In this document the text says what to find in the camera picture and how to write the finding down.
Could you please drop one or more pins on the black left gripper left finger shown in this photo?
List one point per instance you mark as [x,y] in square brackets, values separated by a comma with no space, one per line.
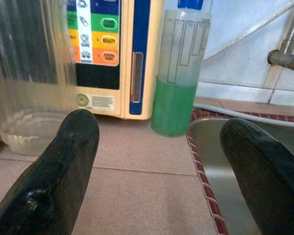
[51,176]

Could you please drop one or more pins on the stainless steel sink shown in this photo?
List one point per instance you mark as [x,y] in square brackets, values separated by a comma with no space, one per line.
[210,147]

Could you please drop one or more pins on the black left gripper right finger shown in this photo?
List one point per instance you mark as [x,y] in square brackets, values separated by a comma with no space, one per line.
[272,183]

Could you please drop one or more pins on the metal faucet pipe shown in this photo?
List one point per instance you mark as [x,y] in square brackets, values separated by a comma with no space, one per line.
[284,60]

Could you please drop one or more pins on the green dish soap bottle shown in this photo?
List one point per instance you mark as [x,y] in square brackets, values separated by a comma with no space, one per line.
[172,110]

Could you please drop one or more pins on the orange lid glass jar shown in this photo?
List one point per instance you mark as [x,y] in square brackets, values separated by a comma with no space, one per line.
[27,61]

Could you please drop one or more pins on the beige water ionizer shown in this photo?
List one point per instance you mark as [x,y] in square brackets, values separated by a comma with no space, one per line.
[142,36]

